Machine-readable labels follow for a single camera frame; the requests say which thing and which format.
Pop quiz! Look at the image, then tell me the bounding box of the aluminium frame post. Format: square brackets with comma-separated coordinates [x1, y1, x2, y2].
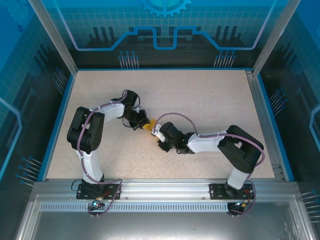
[251, 0, 302, 77]
[27, 0, 78, 75]

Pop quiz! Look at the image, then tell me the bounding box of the aluminium side rail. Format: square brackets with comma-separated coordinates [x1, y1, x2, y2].
[245, 70, 286, 181]

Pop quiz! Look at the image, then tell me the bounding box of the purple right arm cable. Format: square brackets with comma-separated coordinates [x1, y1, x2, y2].
[151, 112, 266, 219]

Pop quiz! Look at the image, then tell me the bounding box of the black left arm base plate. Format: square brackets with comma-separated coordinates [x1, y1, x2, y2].
[76, 183, 123, 200]

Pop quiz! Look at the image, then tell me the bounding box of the slotted grey cable duct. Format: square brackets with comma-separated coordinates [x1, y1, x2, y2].
[39, 202, 232, 213]

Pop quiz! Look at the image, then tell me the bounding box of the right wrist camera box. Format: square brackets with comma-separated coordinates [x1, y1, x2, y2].
[151, 127, 166, 144]

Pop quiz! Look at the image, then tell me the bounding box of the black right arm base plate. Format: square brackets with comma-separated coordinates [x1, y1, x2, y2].
[209, 181, 256, 200]

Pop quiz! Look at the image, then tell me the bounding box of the blue table edge strip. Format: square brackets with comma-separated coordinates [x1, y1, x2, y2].
[256, 74, 296, 182]
[36, 73, 76, 182]

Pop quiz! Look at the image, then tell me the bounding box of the aluminium mounting rail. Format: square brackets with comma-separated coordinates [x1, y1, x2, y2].
[32, 177, 300, 201]

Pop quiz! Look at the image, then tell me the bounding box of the grey metal tray panel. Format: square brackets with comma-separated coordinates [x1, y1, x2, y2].
[13, 194, 315, 240]

